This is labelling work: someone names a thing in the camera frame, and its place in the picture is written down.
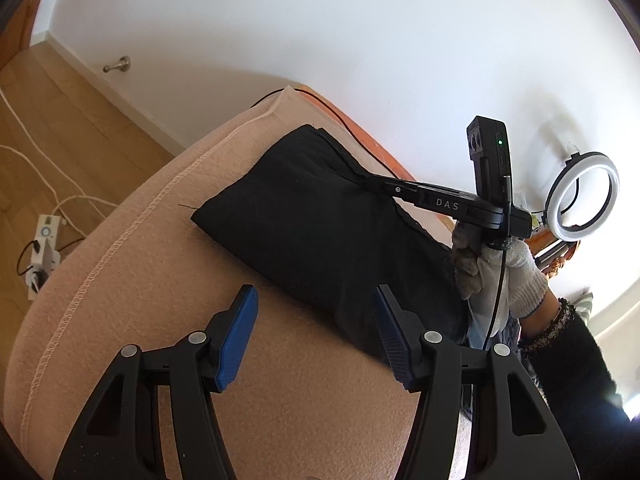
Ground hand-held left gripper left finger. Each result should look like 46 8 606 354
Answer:
52 284 260 480

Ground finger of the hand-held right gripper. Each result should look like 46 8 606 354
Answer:
357 173 424 205

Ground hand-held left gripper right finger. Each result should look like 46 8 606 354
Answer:
374 284 586 480

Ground black pants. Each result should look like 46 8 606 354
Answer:
190 123 474 362

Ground person's right forearm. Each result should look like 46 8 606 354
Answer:
516 296 632 461

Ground person's right hand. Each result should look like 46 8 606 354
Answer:
451 220 550 321

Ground wooden furniture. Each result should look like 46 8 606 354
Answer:
529 227 582 282

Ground peach blanket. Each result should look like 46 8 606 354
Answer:
7 86 474 480

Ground striped cloth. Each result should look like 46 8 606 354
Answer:
570 291 597 322

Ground white power strip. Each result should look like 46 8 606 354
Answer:
26 213 64 301

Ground white baseboard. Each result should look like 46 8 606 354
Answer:
29 30 189 159

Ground wooden door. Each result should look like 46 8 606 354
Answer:
0 0 53 69

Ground black cable along mattress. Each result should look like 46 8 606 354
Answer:
249 87 417 184

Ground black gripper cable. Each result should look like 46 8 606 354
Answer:
481 175 513 352

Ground white ring light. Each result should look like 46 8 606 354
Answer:
542 151 621 242

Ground white cable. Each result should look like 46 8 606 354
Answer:
0 89 68 226
0 144 121 241

